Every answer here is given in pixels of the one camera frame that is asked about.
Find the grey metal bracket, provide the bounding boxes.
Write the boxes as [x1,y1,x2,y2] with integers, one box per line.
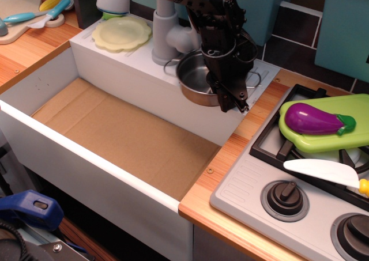
[20,241,96,261]

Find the black right stove knob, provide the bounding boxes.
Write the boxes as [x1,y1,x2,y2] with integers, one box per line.
[330,213,368,260]

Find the black braided cable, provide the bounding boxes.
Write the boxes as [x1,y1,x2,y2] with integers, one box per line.
[0,219,27,261]

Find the black left stove knob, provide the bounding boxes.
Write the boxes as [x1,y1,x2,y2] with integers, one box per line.
[261,180,310,223]

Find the purple toy eggplant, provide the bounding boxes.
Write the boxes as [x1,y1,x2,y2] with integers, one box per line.
[284,103,356,136]

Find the teal bin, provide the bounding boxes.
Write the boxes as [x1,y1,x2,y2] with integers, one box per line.
[130,0,290,46]
[315,0,368,82]

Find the yellow toy corn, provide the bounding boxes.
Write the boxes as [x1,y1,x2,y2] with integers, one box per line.
[39,0,61,12]

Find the teal bin right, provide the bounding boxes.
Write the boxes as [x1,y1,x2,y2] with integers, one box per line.
[315,0,368,82]

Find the blue clamp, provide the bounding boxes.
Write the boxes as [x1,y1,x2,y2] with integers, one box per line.
[1,190,64,231]

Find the black stove knob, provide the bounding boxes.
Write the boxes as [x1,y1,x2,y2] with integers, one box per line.
[330,213,368,260]
[261,180,310,223]

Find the teal bin centre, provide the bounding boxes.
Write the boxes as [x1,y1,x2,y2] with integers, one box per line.
[130,0,290,46]

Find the beige cutting board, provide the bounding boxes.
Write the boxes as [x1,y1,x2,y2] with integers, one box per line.
[0,0,66,46]

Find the white toy knife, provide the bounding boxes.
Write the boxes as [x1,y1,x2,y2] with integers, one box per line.
[283,159,368,197]

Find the white toy sink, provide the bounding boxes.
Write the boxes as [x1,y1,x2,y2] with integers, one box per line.
[0,15,281,261]

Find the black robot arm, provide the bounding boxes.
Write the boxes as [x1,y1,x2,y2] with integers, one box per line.
[168,0,258,112]

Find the green cutting board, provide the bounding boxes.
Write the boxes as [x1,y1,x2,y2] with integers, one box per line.
[278,94,368,153]

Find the white green bottle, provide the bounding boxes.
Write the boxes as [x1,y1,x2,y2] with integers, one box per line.
[96,0,130,20]

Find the grey toy stove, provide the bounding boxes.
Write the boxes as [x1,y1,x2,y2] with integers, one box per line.
[210,85,368,260]

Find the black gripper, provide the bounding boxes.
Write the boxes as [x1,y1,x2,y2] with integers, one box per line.
[201,50,253,112]

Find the small steel pot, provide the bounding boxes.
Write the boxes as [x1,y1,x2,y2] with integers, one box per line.
[163,50,262,107]

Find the blue handled white spatula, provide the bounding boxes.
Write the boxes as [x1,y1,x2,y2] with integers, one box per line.
[27,0,72,29]

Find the blue handled spoon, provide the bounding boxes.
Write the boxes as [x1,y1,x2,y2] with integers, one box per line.
[2,0,74,23]

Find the grey toy faucet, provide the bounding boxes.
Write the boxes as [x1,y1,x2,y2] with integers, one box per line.
[152,0,201,65]

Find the pale yellow plate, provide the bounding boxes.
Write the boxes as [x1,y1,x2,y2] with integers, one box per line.
[92,17,152,52]

